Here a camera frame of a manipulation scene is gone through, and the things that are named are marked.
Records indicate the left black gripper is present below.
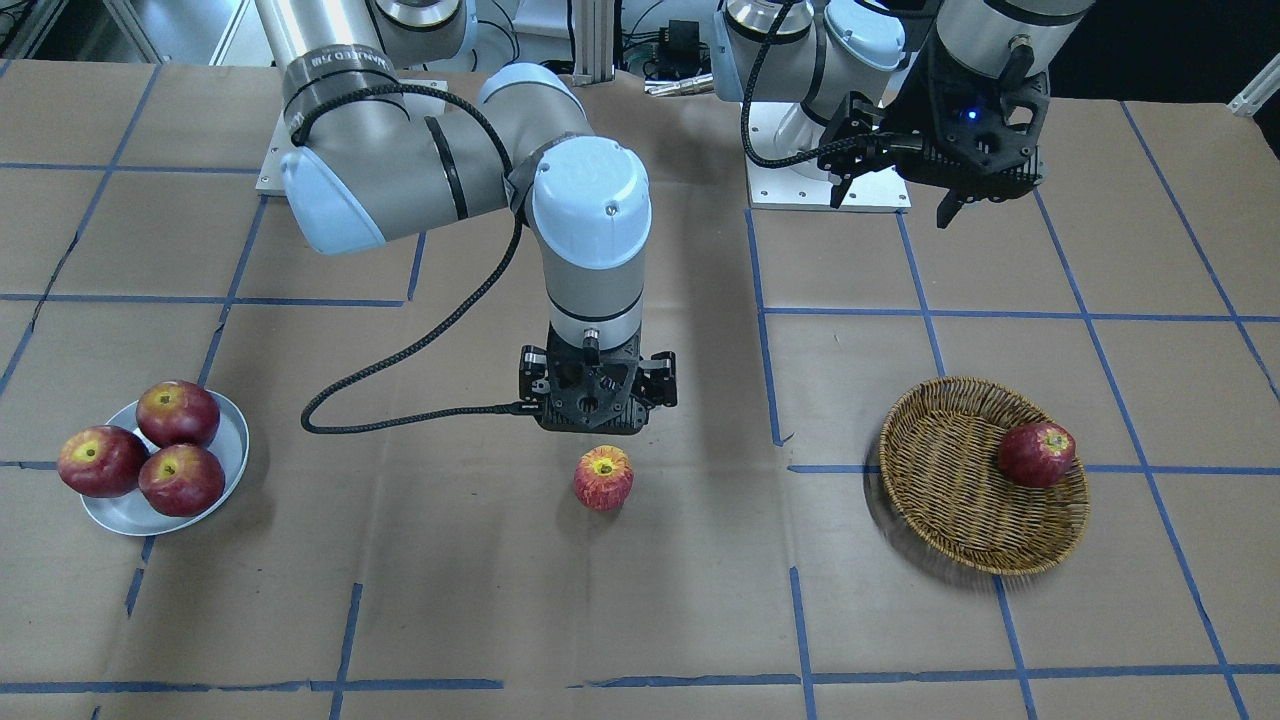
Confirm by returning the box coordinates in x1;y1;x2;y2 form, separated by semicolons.
817;91;969;229

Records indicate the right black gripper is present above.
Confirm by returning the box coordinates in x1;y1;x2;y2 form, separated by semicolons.
518;343;678;411

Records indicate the yellow red apple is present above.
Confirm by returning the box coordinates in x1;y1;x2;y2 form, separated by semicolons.
573;445;634;512

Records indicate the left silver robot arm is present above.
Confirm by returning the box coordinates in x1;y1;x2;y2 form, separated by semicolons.
710;1;1092;228

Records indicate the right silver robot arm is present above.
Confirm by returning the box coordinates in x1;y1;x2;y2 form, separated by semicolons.
257;1;677;432

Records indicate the wicker basket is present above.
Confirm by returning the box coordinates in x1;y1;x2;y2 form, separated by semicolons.
877;375;1092;577

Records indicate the red apple in basket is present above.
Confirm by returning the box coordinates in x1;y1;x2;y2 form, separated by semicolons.
996;421;1076;488

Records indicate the red apple on plate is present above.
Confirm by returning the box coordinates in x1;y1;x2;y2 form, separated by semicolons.
138;445;227;518
134;380;221;448
56;425;150;498

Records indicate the light blue plate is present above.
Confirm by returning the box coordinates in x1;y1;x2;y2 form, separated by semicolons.
79;391;250;537

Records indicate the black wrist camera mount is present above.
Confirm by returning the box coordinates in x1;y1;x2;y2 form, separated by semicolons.
535;331;650;436
879;32;1050;202

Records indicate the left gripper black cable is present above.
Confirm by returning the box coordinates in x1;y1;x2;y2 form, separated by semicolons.
740;0;901;169

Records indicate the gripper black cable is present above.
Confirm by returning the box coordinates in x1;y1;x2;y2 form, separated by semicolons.
285;82;547;436
740;0;901;169

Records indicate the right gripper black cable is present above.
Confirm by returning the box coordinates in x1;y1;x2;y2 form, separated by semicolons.
285;82;547;436

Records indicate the aluminium frame post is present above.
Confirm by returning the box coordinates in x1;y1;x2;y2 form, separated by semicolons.
568;0;620;87

